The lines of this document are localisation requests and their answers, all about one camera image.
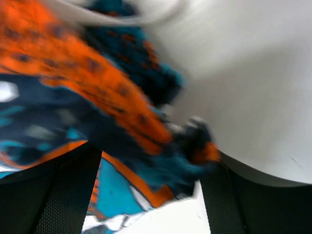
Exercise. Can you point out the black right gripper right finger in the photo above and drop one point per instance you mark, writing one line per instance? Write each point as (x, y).
(242, 200)

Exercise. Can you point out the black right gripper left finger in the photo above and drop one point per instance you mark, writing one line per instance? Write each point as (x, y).
(50, 198)

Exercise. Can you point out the colourful patterned shorts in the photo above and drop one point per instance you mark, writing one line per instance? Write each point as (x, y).
(59, 91)

